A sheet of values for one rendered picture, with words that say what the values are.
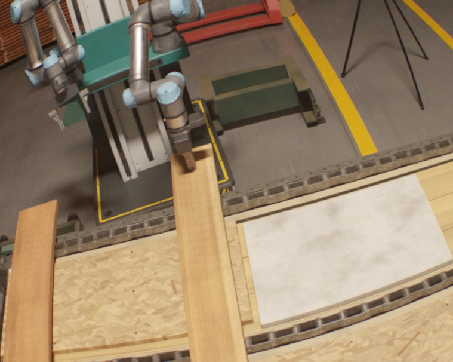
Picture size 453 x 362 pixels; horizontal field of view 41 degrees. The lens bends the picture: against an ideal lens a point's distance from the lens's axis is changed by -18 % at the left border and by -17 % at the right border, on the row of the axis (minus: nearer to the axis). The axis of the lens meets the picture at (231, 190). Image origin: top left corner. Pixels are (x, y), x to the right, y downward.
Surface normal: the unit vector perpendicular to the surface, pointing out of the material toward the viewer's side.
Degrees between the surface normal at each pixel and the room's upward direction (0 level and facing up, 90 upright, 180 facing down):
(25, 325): 0
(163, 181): 0
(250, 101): 90
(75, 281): 0
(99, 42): 90
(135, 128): 90
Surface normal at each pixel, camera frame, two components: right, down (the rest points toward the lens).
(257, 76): 0.10, 0.57
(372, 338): -0.25, -0.78
